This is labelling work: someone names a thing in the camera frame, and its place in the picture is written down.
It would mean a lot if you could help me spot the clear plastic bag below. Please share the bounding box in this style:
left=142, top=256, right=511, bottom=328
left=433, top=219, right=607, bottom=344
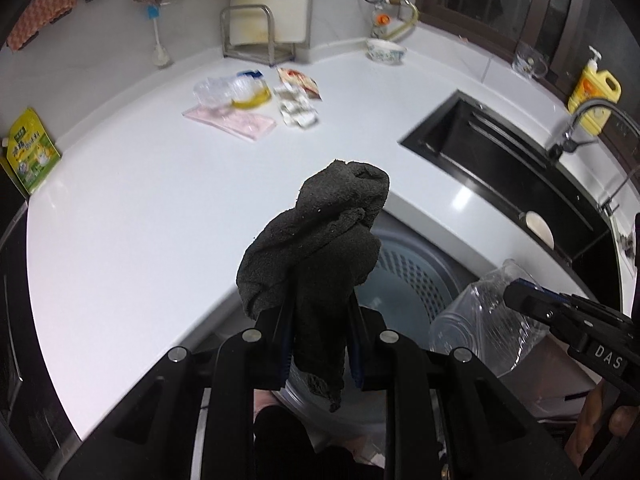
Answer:
left=194, top=76, right=236, bottom=108

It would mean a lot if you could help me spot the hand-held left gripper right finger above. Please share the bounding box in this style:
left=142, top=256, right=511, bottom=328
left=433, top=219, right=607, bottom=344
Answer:
left=345, top=302, right=583, bottom=480

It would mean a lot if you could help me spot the clear plastic bottle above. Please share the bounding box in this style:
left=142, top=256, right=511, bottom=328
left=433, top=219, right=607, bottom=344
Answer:
left=429, top=259, right=551, bottom=378

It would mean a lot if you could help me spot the patterned white bowl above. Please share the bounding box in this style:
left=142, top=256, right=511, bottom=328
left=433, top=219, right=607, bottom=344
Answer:
left=365, top=37, right=407, bottom=66

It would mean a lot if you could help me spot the dark grey cloth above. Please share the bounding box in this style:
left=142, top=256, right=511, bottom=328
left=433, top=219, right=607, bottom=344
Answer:
left=236, top=158, right=391, bottom=413

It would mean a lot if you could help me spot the red snack wrapper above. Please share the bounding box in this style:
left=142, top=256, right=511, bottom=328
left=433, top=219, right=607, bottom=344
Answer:
left=276, top=66, right=322, bottom=100

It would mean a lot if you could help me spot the yellow and clear plastic container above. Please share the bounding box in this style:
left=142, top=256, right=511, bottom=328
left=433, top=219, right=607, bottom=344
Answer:
left=231, top=70, right=272, bottom=111

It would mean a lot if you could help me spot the yellow detergent pump bottle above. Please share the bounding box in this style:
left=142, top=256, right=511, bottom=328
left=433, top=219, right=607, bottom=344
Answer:
left=567, top=46, right=622, bottom=136

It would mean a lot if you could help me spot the cardboard box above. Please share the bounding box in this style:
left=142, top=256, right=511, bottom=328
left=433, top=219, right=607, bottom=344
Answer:
left=510, top=335, right=601, bottom=413

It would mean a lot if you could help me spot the crumpled white wrapper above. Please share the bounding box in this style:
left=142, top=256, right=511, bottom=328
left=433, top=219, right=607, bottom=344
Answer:
left=274, top=85, right=319, bottom=130

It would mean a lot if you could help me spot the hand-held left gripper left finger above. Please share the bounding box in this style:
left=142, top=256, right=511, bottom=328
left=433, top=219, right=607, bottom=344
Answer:
left=57, top=305, right=297, bottom=480

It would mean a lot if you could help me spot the metal rack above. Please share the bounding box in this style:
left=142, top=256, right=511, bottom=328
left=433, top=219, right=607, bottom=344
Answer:
left=220, top=4, right=297, bottom=65

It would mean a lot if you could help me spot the black kitchen sink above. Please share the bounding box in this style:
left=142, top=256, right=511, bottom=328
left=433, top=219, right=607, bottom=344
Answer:
left=398, top=90, right=613, bottom=267

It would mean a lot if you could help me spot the metal faucet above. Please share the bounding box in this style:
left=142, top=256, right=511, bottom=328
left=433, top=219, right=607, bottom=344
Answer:
left=546, top=99, right=640, bottom=161

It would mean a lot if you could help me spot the white dish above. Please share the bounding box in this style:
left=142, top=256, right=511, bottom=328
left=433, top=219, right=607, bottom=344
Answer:
left=519, top=210, right=555, bottom=250

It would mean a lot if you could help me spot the blue-grey plastic basket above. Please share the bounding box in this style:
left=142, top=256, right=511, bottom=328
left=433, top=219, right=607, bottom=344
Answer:
left=272, top=210, right=481, bottom=441

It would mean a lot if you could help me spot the black cooktop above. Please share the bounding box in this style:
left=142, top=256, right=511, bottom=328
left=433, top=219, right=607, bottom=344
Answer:
left=0, top=200, right=83, bottom=461

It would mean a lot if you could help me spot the gas valve with pipe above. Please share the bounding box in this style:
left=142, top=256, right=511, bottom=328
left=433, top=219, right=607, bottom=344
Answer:
left=356, top=0, right=406, bottom=41

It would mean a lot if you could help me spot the pink flat packet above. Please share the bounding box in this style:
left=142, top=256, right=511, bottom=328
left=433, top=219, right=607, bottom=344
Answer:
left=182, top=105, right=277, bottom=142

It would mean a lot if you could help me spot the white brush with blue handle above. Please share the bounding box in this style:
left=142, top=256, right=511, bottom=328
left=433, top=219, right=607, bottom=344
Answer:
left=146, top=4, right=173, bottom=68

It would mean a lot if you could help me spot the green and yellow packet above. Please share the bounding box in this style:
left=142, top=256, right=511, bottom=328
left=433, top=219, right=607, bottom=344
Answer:
left=0, top=107, right=62, bottom=196

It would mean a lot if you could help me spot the glass mug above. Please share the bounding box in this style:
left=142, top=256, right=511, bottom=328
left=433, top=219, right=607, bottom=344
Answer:
left=512, top=42, right=550, bottom=80

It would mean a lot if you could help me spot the person's right hand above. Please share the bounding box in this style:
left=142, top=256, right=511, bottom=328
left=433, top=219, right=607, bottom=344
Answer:
left=564, top=382, right=640, bottom=468

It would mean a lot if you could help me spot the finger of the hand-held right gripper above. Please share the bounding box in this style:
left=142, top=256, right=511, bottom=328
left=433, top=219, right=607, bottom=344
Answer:
left=502, top=278, right=581, bottom=333

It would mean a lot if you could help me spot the yellow gas hose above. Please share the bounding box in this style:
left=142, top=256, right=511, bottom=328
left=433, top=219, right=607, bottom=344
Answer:
left=385, top=0, right=420, bottom=41

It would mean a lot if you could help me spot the orange patterned cloth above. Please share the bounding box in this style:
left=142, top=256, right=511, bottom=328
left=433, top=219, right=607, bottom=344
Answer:
left=6, top=0, right=77, bottom=52

